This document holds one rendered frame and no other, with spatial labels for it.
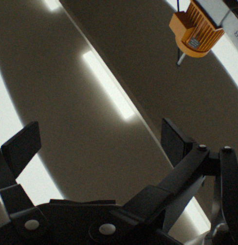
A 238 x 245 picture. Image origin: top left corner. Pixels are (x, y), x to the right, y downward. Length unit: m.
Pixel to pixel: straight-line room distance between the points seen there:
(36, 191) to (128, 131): 1.68
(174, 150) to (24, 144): 0.13
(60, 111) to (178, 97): 1.84
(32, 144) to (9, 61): 3.68
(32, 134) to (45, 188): 2.91
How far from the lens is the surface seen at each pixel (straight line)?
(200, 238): 0.50
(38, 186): 3.14
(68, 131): 3.03
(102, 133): 2.95
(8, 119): 3.42
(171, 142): 0.18
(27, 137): 0.19
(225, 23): 0.90
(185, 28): 1.04
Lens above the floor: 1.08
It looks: 79 degrees up
